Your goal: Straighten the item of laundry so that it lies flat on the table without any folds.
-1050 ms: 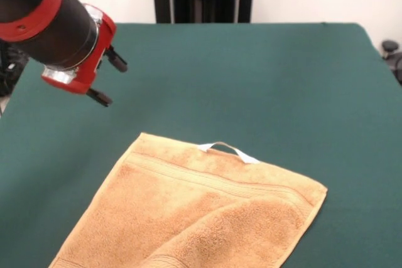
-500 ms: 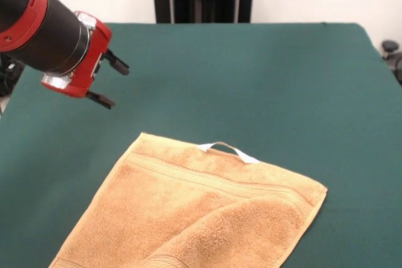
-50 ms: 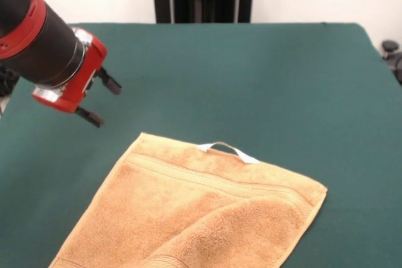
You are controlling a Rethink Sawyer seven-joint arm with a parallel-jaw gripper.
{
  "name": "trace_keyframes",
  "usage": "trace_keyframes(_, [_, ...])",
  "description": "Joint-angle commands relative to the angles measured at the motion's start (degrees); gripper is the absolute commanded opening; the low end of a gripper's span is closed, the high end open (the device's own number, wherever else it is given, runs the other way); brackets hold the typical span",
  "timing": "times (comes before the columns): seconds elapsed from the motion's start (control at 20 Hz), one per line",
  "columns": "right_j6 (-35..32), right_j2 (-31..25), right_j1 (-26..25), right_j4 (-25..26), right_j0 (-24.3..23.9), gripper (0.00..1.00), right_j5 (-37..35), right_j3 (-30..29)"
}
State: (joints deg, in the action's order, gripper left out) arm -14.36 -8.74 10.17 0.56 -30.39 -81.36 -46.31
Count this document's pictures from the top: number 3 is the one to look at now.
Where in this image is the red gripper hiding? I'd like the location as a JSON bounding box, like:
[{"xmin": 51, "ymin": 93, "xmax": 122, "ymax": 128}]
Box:
[{"xmin": 31, "ymin": 28, "xmax": 122, "ymax": 129}]

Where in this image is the tan terry towel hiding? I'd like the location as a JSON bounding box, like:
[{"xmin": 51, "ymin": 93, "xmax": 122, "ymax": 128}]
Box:
[{"xmin": 48, "ymin": 132, "xmax": 329, "ymax": 268}]

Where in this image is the dark green table cloth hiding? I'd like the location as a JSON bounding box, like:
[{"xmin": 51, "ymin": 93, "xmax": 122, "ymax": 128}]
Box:
[{"xmin": 0, "ymin": 22, "xmax": 402, "ymax": 268}]

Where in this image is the dark stand base foot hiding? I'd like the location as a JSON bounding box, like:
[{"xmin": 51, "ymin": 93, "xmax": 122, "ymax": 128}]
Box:
[{"xmin": 381, "ymin": 40, "xmax": 402, "ymax": 86}]

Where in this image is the black equipment with cables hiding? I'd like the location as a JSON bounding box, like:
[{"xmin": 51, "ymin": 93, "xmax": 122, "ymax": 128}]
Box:
[{"xmin": 0, "ymin": 63, "xmax": 20, "ymax": 97}]

